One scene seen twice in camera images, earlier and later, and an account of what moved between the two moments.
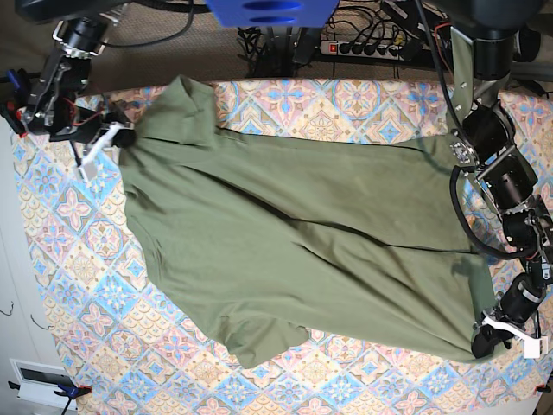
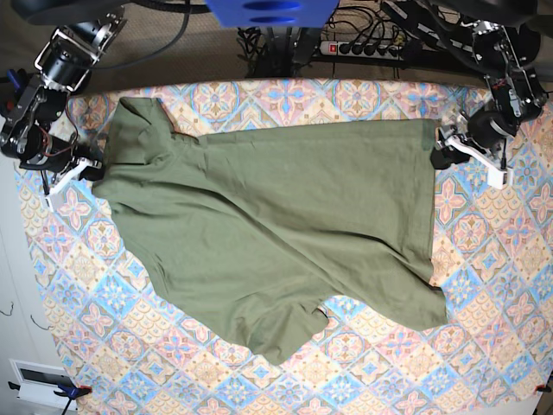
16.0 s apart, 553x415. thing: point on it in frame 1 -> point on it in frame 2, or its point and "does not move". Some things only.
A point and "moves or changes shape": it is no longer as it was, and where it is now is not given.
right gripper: [516, 304] -> [478, 130]
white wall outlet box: [38, 382] does not move
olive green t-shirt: [351, 239] moves or changes shape
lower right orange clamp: [541, 387] does not move
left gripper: [92, 125] -> [60, 152]
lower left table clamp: [71, 392] does not move
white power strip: [362, 49] does not move
